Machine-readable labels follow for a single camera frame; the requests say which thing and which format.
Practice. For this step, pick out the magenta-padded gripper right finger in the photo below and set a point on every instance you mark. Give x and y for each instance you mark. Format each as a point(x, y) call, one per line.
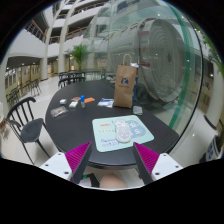
point(146, 157)

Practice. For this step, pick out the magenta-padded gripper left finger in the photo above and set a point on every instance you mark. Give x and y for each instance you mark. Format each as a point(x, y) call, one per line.
point(77, 156)

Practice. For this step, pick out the white honeycomb computer mouse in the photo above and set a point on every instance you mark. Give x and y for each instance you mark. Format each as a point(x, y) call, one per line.
point(123, 131)

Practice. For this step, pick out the light green cartoon mouse pad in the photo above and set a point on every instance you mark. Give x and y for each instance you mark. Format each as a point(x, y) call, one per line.
point(105, 133)

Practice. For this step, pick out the person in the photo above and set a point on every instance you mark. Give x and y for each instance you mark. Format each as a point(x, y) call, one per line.
point(112, 181)

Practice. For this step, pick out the dark grey phone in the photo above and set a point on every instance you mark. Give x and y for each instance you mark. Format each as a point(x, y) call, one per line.
point(137, 110)

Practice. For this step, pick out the white rectangular box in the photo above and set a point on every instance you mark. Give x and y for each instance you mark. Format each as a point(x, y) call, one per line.
point(73, 104)

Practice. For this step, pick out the black slatted chair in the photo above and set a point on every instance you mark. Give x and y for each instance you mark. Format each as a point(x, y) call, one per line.
point(30, 130)

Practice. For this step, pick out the small white box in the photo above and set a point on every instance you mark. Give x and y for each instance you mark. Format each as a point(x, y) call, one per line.
point(63, 101)

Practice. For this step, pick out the brown flat packet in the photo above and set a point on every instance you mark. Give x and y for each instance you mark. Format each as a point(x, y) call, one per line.
point(75, 99)

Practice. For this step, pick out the orange flat card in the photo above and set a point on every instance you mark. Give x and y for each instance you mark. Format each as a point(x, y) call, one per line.
point(89, 100)

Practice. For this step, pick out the blue and white packet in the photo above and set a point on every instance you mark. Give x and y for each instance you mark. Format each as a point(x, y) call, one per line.
point(106, 103)

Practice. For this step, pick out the brown paper bag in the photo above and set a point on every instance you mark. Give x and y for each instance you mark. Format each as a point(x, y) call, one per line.
point(125, 90)

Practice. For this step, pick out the group of dark chairs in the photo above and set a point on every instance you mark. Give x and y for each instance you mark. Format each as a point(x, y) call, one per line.
point(75, 79)
point(33, 87)

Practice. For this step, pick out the large grey round turbine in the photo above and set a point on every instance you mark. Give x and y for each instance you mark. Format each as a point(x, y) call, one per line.
point(170, 60)

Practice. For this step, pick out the green potted palm plant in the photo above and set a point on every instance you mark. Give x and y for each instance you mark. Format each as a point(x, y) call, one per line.
point(79, 53)

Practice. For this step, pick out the green leafy branches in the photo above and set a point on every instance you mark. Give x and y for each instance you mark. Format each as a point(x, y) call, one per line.
point(213, 50)

